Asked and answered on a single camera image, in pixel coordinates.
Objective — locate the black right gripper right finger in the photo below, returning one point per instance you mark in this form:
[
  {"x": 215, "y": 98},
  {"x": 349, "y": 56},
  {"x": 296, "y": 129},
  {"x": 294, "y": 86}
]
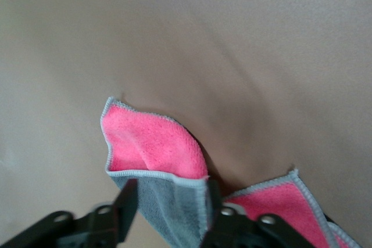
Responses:
[{"x": 215, "y": 216}]

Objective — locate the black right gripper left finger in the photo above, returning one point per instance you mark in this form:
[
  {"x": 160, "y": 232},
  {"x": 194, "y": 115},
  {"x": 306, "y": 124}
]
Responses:
[{"x": 125, "y": 210}]

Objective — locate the pink and grey towel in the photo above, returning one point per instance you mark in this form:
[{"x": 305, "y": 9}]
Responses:
[{"x": 151, "y": 143}]

